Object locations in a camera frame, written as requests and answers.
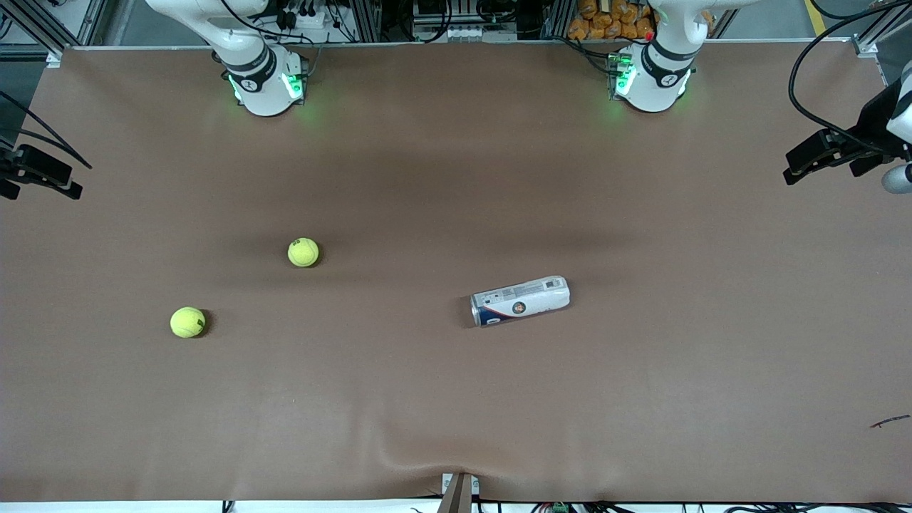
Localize yellow tennis ball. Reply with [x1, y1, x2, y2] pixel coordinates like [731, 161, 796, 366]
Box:
[287, 237, 320, 269]
[170, 306, 207, 339]

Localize white blue tennis ball can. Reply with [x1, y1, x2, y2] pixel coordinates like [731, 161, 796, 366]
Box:
[470, 276, 571, 328]

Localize orange packaged goods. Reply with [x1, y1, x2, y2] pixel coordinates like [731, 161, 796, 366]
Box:
[568, 0, 658, 41]

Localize white power strip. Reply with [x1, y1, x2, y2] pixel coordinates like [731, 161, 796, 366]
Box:
[281, 6, 337, 31]

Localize white terminal block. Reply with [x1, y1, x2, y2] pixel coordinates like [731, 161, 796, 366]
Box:
[426, 24, 519, 42]

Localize brown table mat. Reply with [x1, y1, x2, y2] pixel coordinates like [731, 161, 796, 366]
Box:
[0, 39, 912, 503]

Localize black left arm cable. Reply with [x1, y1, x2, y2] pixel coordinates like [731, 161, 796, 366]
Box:
[787, 0, 912, 154]

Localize aluminium frame profile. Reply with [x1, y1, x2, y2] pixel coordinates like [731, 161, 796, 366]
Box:
[853, 0, 912, 59]
[0, 0, 108, 68]

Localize aluminium frame post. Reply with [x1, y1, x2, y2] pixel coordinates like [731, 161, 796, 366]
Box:
[541, 0, 574, 40]
[349, 0, 383, 42]

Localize grey table edge bracket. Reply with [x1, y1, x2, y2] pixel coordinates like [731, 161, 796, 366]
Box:
[440, 472, 480, 513]

